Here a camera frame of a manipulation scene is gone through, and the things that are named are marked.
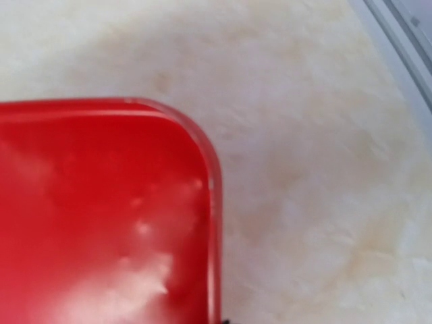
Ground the red box lid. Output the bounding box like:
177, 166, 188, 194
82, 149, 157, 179
1, 98, 222, 323

